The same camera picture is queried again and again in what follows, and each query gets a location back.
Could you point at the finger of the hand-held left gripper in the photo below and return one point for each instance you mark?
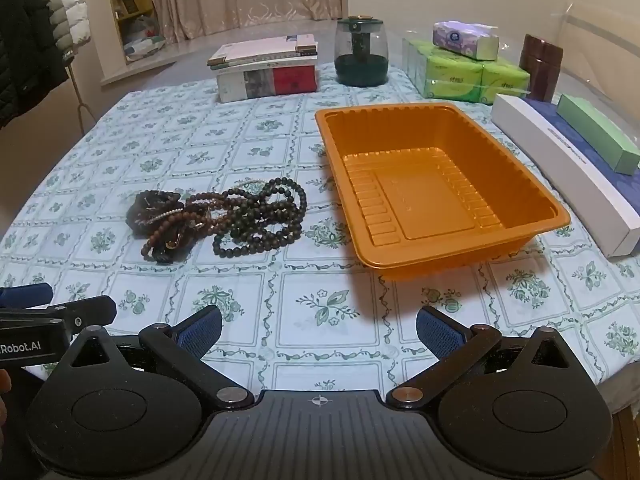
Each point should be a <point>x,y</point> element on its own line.
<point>85,312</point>
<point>30,294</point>

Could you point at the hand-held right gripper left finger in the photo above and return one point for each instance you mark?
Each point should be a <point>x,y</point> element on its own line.
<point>200,332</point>

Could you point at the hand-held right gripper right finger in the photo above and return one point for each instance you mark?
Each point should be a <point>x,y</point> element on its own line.
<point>440,332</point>

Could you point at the white pearl strand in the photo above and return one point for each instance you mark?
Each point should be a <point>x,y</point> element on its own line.
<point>165,215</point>

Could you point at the orange plastic tray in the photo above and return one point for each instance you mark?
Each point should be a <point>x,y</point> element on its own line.
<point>425,195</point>

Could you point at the person's left hand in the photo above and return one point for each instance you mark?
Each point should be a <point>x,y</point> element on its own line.
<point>4,382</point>

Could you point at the coat stand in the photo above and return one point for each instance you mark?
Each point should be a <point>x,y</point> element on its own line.
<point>80,95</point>

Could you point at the white and blue box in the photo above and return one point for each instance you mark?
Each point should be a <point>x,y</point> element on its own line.
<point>550,155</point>

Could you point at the black white puffer jacket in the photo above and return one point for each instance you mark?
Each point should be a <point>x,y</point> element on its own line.
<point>25,45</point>

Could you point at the green tissue packs bundle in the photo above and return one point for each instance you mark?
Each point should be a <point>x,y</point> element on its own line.
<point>450,77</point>

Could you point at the long green box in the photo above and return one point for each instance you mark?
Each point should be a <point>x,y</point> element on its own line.
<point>600,130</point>

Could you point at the thick red grey book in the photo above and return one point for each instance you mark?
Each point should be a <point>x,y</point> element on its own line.
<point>290,82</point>

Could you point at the dark green glass jar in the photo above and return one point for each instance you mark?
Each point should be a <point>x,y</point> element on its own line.
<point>361,67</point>

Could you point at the plastic bag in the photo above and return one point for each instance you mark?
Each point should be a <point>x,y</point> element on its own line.
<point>145,40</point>

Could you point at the thin book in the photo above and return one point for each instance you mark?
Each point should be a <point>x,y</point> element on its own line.
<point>280,61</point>

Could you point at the brown thermos cup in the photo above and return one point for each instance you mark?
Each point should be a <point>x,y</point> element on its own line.
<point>540,67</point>

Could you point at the pink white book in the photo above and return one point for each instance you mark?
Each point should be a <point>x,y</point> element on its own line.
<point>260,46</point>

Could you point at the purple tissue pack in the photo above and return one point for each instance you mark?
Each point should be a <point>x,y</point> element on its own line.
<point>460,37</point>

